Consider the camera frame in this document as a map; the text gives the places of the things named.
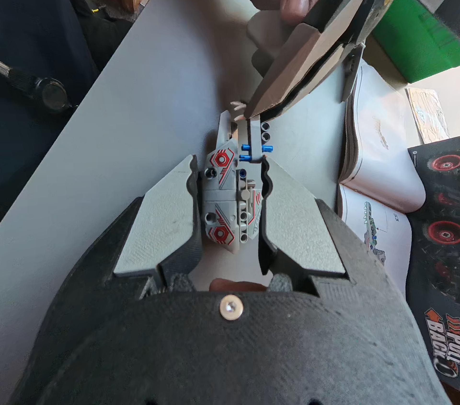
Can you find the lego instruction booklet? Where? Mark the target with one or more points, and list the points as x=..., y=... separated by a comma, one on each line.
x=377, y=167

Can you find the person's right hand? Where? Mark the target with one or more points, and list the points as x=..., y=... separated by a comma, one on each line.
x=233, y=285

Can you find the grey lego beam blue pins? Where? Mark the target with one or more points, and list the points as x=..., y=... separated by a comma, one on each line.
x=254, y=139

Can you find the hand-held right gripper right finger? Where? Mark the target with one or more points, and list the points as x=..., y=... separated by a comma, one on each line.
x=302, y=232

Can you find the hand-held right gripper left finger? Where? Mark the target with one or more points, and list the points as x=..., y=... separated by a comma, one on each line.
x=158, y=229

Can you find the green plastic bin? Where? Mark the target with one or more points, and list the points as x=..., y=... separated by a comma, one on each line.
x=413, y=42

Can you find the silver foil bag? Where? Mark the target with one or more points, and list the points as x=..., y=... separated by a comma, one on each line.
x=427, y=113

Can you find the grey lego model red stickers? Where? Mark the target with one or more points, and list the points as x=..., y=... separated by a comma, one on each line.
x=219, y=196

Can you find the person's dark clothing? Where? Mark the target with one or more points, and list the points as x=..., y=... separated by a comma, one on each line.
x=36, y=16

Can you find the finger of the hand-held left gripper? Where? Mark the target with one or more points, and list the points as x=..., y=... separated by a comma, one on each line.
x=323, y=78
x=294, y=63

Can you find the dark lego set box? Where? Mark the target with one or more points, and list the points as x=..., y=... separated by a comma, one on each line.
x=438, y=268

